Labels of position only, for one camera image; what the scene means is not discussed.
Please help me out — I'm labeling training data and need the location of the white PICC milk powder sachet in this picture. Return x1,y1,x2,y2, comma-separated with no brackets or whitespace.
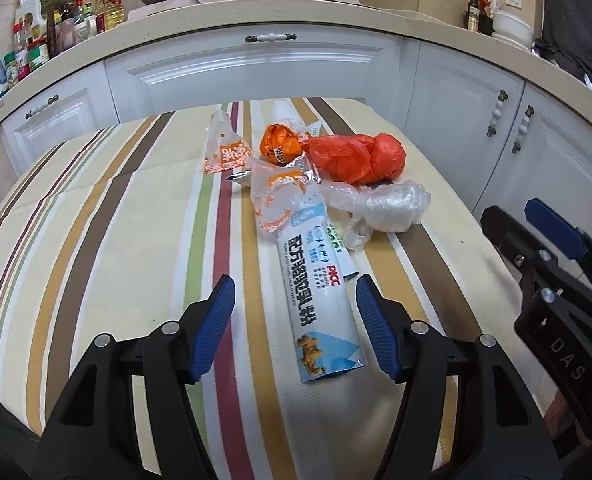
275,199,369,385

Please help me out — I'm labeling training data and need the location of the dark sauce bottle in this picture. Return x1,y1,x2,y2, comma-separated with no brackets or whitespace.
466,0,480,32

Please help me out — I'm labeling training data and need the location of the white bowl stack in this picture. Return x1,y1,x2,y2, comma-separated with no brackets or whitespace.
492,10,535,50

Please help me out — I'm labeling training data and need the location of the clear orange-printed plastic wrapper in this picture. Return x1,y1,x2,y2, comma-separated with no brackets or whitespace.
249,153,323,235

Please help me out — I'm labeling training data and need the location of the clear orange-printed snack wrapper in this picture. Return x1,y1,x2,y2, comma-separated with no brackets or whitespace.
204,110,253,174

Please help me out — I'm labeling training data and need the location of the person's right hand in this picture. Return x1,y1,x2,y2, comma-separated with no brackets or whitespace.
543,390,591,448

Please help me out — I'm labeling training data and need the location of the drawer handle left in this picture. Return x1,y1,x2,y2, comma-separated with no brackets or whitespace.
26,94,59,119

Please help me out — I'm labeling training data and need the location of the striped tablecloth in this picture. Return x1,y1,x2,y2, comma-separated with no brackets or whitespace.
0,96,548,480

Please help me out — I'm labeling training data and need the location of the cooking oil bottle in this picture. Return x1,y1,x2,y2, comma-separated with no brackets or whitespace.
95,0,126,32

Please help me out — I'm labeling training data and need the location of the red-orange plastic bag ball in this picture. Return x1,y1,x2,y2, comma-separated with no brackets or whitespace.
303,133,407,185

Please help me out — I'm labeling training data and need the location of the drawer handle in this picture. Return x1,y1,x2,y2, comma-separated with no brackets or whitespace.
26,94,59,119
245,32,297,44

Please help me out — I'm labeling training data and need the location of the cabinet door handle left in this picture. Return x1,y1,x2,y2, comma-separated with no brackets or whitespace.
487,90,509,138

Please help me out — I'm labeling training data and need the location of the cabinet door handle right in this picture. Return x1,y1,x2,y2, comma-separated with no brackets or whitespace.
511,105,535,154

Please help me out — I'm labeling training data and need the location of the cabinet door handle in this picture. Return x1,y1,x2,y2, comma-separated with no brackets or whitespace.
511,105,535,154
487,90,509,138

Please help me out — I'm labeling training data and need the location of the drawer handle centre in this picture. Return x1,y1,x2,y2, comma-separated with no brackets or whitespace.
245,32,297,44

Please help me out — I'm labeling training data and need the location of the clear crumpled plastic bag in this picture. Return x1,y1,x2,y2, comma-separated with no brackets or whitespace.
321,180,431,250

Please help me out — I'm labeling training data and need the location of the small orange foil wrapper ball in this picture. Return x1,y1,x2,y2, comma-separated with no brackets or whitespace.
259,124,303,166

